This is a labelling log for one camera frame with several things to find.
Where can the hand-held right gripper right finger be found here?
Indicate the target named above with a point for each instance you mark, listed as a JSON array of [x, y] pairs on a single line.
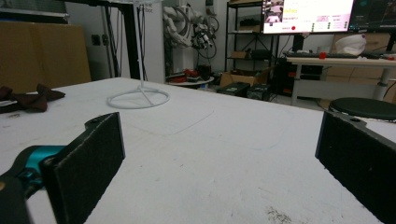
[[361, 158]]

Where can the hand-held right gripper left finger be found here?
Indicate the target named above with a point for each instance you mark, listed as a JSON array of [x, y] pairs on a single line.
[[84, 168]]

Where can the round black stool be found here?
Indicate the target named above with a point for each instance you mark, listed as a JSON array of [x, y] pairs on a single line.
[[364, 108]]

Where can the white desk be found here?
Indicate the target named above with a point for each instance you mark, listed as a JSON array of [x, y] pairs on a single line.
[[339, 73]]

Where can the dark red cloth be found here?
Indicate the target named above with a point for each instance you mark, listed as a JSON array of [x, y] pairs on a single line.
[[28, 99]]

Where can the small red object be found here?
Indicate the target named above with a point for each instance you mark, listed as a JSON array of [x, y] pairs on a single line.
[[322, 55]]

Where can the black keyboard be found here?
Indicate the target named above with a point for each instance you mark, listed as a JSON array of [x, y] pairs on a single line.
[[322, 55]]

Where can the white plastic bag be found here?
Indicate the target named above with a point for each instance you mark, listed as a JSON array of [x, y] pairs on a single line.
[[351, 44]]

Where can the brown cardboard sheet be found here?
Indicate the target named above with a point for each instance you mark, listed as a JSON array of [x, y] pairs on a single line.
[[42, 54]]

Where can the black equipment case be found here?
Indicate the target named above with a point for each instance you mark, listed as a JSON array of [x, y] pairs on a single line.
[[234, 89], [259, 91]]

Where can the small round white table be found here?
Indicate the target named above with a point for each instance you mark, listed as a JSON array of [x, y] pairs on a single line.
[[190, 81]]

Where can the open cardboard box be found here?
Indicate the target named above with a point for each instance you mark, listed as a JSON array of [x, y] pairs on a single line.
[[243, 77]]

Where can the dark computer monitor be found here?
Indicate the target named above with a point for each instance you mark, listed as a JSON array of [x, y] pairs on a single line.
[[373, 14]]

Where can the bright computer monitor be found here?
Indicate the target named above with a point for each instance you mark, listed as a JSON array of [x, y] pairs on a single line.
[[307, 15]]

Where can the black metal shelf rack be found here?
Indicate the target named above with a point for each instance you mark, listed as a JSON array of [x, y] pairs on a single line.
[[247, 35]]

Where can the black metal frame post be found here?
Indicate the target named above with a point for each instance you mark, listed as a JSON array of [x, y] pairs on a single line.
[[130, 39]]

